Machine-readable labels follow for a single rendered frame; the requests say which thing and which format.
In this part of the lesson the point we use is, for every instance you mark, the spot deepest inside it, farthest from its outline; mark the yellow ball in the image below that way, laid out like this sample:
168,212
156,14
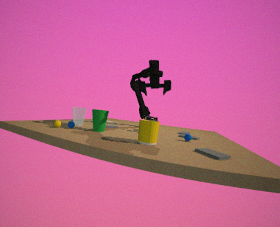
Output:
57,123

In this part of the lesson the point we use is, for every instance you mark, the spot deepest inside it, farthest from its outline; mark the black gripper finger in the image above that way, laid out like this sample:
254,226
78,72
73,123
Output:
143,88
166,88

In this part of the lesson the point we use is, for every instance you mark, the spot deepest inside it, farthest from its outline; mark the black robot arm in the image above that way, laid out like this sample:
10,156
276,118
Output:
154,73

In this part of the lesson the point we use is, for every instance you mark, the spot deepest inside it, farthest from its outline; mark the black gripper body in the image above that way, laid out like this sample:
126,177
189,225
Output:
154,83

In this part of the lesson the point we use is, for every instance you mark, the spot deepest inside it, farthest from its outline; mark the blue ball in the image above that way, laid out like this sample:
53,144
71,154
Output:
71,124
188,137

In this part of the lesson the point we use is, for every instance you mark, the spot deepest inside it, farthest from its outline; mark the yellow cup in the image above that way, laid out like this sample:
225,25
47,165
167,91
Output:
148,132

